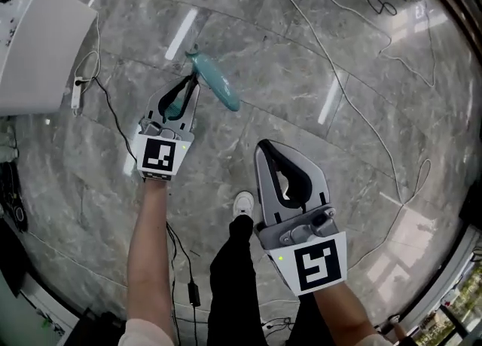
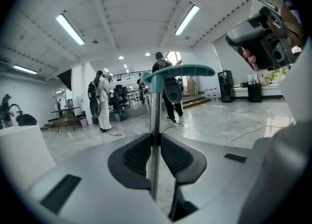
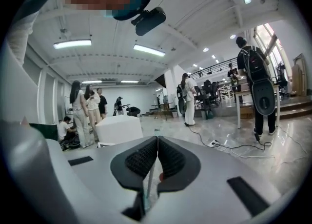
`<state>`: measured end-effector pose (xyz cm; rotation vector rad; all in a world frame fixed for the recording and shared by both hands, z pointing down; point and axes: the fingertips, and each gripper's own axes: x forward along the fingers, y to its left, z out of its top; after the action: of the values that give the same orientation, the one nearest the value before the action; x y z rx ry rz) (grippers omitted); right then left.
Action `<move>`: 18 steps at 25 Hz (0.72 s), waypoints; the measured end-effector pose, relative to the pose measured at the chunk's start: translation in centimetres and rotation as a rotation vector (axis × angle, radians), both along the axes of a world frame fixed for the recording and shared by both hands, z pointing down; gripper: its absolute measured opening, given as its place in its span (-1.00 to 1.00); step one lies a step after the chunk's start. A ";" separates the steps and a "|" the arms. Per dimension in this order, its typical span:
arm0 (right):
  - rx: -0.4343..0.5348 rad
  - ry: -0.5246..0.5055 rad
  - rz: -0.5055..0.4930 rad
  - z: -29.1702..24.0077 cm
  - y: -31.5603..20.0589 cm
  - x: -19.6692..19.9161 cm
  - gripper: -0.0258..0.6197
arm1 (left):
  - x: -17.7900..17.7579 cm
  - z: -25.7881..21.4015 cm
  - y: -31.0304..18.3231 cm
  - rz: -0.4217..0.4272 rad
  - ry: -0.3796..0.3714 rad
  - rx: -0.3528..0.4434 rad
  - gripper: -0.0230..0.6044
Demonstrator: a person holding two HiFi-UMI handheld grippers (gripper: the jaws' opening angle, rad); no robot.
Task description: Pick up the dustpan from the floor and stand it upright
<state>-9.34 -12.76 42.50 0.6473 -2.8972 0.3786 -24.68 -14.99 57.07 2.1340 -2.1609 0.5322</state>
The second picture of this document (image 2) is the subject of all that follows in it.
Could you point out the black office chair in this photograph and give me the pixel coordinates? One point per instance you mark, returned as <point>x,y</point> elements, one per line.
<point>120,98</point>

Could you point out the black bag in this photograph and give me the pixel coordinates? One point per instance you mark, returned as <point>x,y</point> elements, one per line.
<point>26,119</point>

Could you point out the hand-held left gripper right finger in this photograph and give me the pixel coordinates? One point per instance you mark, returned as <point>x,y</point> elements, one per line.
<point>185,164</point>

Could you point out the person's right hand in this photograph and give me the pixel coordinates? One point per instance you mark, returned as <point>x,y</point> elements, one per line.
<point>251,59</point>

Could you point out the black speaker box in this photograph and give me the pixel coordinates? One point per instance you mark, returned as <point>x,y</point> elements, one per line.
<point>254,93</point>

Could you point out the white block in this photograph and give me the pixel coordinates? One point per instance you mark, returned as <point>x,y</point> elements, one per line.
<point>22,154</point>

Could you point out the person's right forearm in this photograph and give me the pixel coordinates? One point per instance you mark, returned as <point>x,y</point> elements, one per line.
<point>291,20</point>

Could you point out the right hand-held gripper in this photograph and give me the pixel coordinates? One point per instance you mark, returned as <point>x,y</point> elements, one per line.
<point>248,35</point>

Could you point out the small waste bin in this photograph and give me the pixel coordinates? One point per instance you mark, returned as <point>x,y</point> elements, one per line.
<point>83,122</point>

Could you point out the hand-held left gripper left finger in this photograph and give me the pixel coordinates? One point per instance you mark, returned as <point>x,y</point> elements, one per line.
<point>131,163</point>

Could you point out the long ceiling light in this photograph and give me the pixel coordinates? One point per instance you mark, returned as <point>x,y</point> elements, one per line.
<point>25,69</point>
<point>70,29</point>
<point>187,20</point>

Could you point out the small dark table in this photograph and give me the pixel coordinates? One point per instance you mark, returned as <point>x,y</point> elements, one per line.
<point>64,113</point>

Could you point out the black glass-door cabinet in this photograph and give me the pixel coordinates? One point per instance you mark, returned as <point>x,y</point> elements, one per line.
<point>225,86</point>

